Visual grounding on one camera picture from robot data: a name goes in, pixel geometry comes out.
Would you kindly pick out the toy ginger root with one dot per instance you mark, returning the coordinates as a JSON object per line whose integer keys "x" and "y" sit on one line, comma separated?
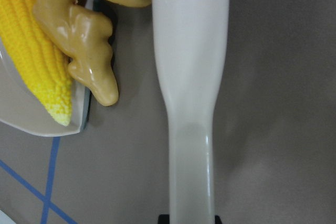
{"x": 81, "y": 34}

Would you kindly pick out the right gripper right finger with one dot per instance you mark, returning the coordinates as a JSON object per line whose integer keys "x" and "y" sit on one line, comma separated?
{"x": 217, "y": 219}

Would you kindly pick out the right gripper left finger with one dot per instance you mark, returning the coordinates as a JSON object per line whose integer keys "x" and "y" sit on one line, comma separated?
{"x": 163, "y": 219}

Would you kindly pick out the yellow toy corn cob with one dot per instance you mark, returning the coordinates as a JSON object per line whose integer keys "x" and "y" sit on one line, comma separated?
{"x": 40, "y": 64}

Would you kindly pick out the beige plastic dustpan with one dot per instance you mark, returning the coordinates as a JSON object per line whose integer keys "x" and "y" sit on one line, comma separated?
{"x": 21, "y": 109}

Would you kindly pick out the beige hand brush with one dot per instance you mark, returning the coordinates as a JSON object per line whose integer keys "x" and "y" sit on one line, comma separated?
{"x": 190, "y": 40}

